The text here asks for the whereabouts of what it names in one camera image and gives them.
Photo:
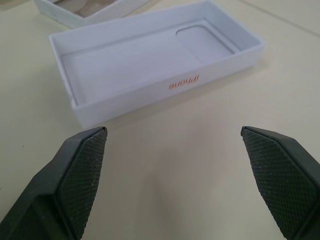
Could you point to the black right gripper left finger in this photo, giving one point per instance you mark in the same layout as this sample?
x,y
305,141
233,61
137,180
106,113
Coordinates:
x,y
62,190

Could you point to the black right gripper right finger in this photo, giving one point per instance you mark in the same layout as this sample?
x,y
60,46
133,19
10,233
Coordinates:
x,y
272,175

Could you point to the white box lid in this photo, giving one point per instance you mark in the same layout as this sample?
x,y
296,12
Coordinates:
x,y
62,15

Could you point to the white box with orange interior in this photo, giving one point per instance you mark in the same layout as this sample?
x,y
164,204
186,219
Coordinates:
x,y
125,65

